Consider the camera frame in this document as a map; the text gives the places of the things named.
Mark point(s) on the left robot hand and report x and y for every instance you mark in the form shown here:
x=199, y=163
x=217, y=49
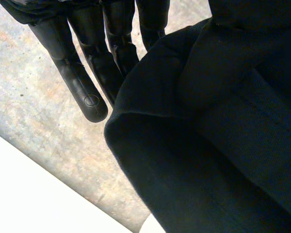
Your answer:
x=70, y=72

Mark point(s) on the dark blue shorts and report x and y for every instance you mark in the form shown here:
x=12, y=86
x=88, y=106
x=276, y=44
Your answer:
x=196, y=145

